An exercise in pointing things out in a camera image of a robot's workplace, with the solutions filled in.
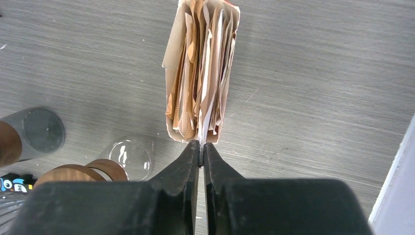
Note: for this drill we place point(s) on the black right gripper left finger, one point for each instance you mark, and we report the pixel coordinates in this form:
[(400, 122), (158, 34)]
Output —
[(163, 205)]

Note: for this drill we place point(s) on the orange coffee filter box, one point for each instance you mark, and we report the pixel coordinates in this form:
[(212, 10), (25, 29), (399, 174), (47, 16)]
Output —
[(197, 64)]

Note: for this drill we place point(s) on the clear glass carafe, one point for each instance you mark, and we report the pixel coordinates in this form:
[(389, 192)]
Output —
[(130, 154)]

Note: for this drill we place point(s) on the blue owl figure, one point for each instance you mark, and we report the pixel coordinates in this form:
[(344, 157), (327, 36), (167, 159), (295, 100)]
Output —
[(17, 183)]

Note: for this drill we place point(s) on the smoky glass carafe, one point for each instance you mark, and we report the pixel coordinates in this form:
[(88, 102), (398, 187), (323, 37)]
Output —
[(30, 134)]

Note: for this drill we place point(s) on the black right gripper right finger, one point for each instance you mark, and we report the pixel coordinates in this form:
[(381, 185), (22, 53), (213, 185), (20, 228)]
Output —
[(240, 206)]

